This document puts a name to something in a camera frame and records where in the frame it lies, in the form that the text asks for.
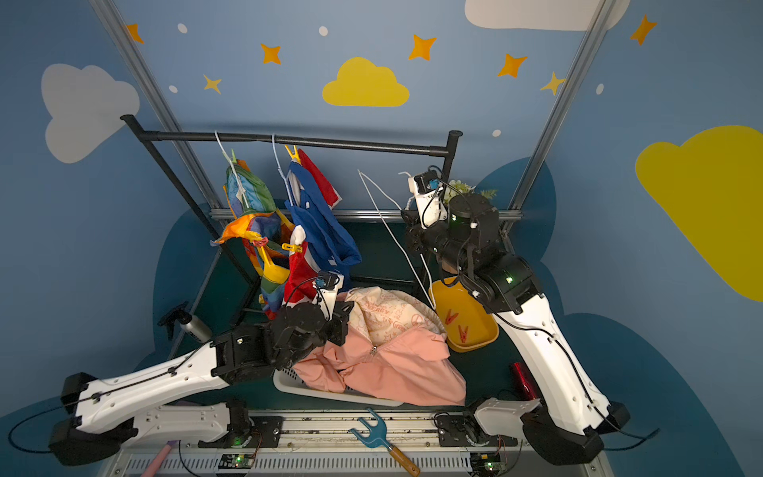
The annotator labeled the blue red white jacket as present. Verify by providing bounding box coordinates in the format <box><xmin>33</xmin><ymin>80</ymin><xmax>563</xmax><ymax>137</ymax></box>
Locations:
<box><xmin>284</xmin><ymin>149</ymin><xmax>362</xmax><ymax>305</ymax></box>

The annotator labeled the white wire hanger pink jacket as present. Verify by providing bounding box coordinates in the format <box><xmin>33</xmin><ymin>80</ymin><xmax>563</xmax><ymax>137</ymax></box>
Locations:
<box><xmin>357</xmin><ymin>169</ymin><xmax>436</xmax><ymax>310</ymax></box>

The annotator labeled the pink kids jacket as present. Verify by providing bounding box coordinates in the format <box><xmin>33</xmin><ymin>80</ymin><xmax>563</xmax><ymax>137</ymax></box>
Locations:
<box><xmin>293</xmin><ymin>287</ymin><xmax>467</xmax><ymax>407</ymax></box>

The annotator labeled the yellow clothespin top blue jacket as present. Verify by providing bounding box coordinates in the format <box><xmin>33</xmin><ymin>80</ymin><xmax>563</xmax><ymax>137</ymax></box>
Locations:
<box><xmin>285</xmin><ymin>145</ymin><xmax>301</xmax><ymax>164</ymax></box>

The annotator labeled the yellow clothespin blue jacket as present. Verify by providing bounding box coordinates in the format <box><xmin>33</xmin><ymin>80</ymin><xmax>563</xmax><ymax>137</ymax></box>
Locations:
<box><xmin>285</xmin><ymin>145</ymin><xmax>301</xmax><ymax>164</ymax></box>
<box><xmin>281</xmin><ymin>244</ymin><xmax>303</xmax><ymax>254</ymax></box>

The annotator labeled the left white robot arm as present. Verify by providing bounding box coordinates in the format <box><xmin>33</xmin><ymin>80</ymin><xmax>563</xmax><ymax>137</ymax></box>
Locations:
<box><xmin>49</xmin><ymin>301</ymin><xmax>355</xmax><ymax>466</ymax></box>

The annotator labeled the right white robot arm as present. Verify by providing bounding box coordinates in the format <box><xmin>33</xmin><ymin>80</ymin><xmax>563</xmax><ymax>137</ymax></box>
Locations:
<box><xmin>401</xmin><ymin>191</ymin><xmax>630</xmax><ymax>466</ymax></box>

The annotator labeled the white hanger rainbow jacket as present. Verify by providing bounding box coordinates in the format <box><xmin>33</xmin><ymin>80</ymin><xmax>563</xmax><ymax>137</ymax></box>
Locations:
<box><xmin>214</xmin><ymin>131</ymin><xmax>250</xmax><ymax>209</ymax></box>

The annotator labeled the white plastic laundry basket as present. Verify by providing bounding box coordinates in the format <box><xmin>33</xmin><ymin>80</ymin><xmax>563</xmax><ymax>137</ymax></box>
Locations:
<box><xmin>272</xmin><ymin>366</ymin><xmax>407</xmax><ymax>407</ymax></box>

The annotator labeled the artificial white flowers plant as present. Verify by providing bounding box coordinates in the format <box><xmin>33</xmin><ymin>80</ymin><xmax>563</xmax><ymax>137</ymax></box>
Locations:
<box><xmin>443</xmin><ymin>180</ymin><xmax>498</xmax><ymax>205</ymax></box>

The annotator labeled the yellow clothespin lower blue jacket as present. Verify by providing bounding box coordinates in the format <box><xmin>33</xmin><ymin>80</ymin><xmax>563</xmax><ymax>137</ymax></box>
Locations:
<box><xmin>281</xmin><ymin>244</ymin><xmax>303</xmax><ymax>254</ymax></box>

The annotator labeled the black clothes rack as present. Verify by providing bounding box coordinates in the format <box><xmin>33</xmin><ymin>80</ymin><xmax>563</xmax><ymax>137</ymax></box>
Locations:
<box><xmin>120</xmin><ymin>113</ymin><xmax>464</xmax><ymax>326</ymax></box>

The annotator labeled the yellow plastic tray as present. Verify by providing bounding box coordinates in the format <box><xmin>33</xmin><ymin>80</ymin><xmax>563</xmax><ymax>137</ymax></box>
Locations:
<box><xmin>432</xmin><ymin>280</ymin><xmax>499</xmax><ymax>353</ymax></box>

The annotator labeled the rainbow striped jacket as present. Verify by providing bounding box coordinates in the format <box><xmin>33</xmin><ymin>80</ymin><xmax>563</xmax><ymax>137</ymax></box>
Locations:
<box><xmin>212</xmin><ymin>160</ymin><xmax>294</xmax><ymax>320</ymax></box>

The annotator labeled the blue garden fork tool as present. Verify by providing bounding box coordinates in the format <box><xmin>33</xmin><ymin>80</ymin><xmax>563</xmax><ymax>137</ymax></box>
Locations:
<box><xmin>349</xmin><ymin>407</ymin><xmax>421</xmax><ymax>477</ymax></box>

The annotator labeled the purple silicone spatula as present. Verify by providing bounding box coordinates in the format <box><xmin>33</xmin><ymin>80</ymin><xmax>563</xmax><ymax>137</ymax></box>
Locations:
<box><xmin>141</xmin><ymin>440</ymin><xmax>178</xmax><ymax>477</ymax></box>

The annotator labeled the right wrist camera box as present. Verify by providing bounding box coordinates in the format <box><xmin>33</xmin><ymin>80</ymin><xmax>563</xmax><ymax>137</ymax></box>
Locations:
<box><xmin>407</xmin><ymin>169</ymin><xmax>447</xmax><ymax>229</ymax></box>

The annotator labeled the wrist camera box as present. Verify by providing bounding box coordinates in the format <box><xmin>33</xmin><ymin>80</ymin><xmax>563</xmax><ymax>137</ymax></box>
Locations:
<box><xmin>407</xmin><ymin>169</ymin><xmax>447</xmax><ymax>229</ymax></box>
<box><xmin>314</xmin><ymin>272</ymin><xmax>344</xmax><ymax>321</ymax></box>

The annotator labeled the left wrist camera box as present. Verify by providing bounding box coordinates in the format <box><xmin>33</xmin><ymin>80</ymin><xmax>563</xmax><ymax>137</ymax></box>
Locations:
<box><xmin>314</xmin><ymin>272</ymin><xmax>344</xmax><ymax>321</ymax></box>

